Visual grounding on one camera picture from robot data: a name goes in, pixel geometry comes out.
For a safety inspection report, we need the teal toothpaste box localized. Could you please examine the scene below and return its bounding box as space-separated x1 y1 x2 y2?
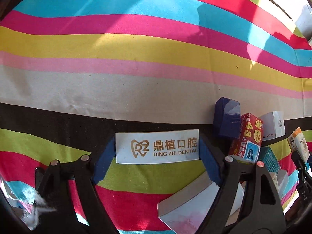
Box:
258 146 281 174

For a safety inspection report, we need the white cube box red logo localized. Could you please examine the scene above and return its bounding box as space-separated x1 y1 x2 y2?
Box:
260 111 285 141

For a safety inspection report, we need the red and yellow small box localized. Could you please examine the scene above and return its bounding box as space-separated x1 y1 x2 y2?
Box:
228 113 263 163

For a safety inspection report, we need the large white box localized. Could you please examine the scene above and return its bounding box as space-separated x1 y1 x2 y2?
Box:
157 170 244 234

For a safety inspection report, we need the white dental brand box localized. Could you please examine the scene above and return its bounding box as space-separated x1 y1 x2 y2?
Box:
115 129 199 165

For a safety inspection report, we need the tall white narrow box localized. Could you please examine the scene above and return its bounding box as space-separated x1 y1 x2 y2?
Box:
269 170 289 199

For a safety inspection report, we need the white barcode box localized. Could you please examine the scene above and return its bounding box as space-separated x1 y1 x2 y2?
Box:
287 127 310 162

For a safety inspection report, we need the grey fluffy microphone cover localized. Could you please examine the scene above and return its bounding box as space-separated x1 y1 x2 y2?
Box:
22 190 56 231

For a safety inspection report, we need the dark blue small box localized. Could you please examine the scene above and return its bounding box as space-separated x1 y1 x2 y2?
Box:
213 97 241 139

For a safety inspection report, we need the striped colourful tablecloth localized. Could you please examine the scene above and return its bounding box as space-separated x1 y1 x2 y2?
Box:
1 0 311 233

